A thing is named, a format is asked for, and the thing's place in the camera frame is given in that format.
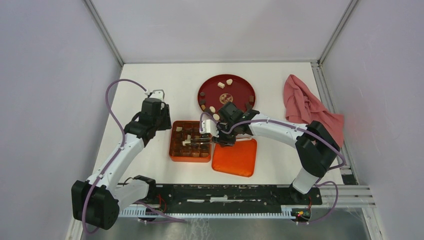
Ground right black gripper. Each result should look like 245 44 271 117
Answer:
211 121 238 148

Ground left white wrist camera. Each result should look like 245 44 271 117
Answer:
144 89 165 102

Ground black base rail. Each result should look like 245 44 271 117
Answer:
125 183 323 215

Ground metal tongs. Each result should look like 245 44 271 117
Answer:
182 136 254 147

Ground orange box lid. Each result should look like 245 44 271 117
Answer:
211 138 257 178

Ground white square chocolate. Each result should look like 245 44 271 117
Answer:
217 82 226 89

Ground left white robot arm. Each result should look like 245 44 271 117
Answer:
71 97 172 230

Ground round red tray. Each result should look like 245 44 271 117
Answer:
197 74 256 115

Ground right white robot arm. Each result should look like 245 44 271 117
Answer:
200 102 344 204

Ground pink cloth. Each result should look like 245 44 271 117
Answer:
282 74 345 148

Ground orange chocolate box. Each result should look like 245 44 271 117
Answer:
168 120 212 163

